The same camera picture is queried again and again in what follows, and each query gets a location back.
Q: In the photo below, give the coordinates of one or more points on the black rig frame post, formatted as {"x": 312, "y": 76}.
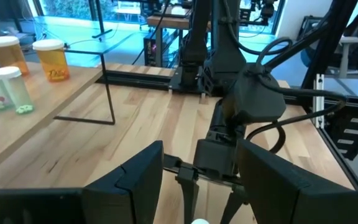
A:
{"x": 331, "y": 40}

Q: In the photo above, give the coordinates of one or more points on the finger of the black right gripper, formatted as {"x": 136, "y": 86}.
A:
{"x": 189, "y": 193}
{"x": 233, "y": 203}

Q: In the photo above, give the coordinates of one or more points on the grey stool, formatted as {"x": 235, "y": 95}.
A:
{"x": 350, "y": 56}

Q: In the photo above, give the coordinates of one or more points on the pink pill bottle white cap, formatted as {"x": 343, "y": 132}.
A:
{"x": 200, "y": 222}

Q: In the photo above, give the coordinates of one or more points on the silver aluminium extrusion post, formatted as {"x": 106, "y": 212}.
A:
{"x": 319, "y": 102}

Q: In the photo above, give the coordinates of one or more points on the orange pill bottle white cap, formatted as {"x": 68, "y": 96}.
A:
{"x": 6, "y": 54}
{"x": 53, "y": 62}

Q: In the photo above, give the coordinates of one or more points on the black base with grey stripes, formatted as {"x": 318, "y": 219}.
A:
{"x": 353, "y": 133}

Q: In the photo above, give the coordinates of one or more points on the wooden shelf black metal frame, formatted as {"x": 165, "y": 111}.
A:
{"x": 42, "y": 102}

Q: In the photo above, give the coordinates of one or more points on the black computer tower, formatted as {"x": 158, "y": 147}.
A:
{"x": 154, "y": 46}

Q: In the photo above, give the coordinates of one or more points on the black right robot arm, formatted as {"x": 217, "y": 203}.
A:
{"x": 253, "y": 99}

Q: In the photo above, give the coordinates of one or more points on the wooden background workbench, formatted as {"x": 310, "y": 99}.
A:
{"x": 169, "y": 21}

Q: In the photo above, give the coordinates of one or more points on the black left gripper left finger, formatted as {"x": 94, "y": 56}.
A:
{"x": 129, "y": 193}

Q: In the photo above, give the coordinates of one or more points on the black floor stand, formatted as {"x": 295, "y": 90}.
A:
{"x": 99, "y": 18}

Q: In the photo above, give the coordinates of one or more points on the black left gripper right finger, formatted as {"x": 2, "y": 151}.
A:
{"x": 291, "y": 199}

